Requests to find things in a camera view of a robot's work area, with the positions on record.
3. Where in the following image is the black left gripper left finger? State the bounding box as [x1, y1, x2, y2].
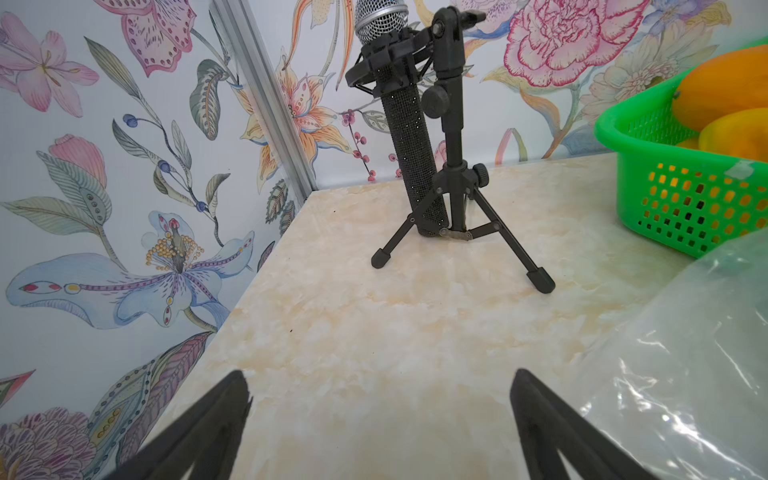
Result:
[109, 370, 252, 479]

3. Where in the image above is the green plastic basket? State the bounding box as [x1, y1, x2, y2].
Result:
[595, 69, 767, 257]

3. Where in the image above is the black tripod microphone stand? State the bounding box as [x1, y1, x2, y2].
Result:
[371, 6, 556, 294]

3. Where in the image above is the yellow mango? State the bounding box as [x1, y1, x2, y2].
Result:
[698, 108, 767, 163]

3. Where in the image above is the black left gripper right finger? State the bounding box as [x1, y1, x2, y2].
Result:
[509, 369, 653, 479]

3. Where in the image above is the clear zip-top bag blue zipper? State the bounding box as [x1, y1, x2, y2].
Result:
[561, 231, 767, 479]

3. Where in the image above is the large orange mango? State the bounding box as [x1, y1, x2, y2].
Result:
[672, 44, 767, 132]

